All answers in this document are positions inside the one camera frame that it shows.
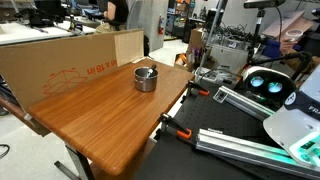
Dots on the small steel pot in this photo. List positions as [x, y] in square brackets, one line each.
[145, 83]

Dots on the operator hand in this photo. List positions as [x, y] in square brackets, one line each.
[288, 46]

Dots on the person in black shirt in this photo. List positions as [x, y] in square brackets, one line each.
[116, 13]

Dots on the open brown cardboard box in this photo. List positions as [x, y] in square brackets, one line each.
[196, 40]

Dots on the flat pinkish cardboard box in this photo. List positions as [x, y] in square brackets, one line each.
[288, 23]

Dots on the orange and white box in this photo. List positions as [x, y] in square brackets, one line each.
[181, 61]

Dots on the white equipment box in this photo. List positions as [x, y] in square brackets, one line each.
[228, 56]

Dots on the white background work table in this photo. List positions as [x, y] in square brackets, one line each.
[23, 33]

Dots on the black camera on stand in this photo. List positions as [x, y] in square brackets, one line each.
[258, 20]

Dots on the large brown cardboard sheet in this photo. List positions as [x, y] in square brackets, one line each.
[40, 63]

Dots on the grey metal table leg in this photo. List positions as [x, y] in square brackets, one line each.
[80, 163]

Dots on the black orange bar clamp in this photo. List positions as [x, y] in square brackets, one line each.
[196, 88]
[173, 126]

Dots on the red fire extinguisher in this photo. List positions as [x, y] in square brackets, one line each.
[161, 25]

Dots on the blue plastic bin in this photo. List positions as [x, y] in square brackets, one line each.
[271, 48]

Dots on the low brown wooden table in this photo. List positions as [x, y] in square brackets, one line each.
[20, 116]

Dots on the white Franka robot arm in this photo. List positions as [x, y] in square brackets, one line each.
[286, 133]

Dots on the aluminium extrusion rail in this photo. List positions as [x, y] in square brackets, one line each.
[240, 146]
[246, 105]

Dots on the slanted grey metal pole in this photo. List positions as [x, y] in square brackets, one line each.
[211, 33]

